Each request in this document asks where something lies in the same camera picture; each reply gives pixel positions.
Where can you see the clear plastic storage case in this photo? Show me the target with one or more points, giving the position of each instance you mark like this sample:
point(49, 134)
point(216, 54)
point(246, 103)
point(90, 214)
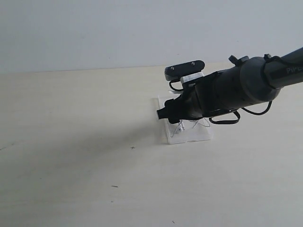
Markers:
point(162, 136)

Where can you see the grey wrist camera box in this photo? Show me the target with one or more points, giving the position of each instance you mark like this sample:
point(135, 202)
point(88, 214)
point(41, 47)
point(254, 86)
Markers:
point(184, 73)

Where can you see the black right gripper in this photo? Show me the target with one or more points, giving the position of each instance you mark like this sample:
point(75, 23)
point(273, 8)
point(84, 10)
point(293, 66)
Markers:
point(184, 107)

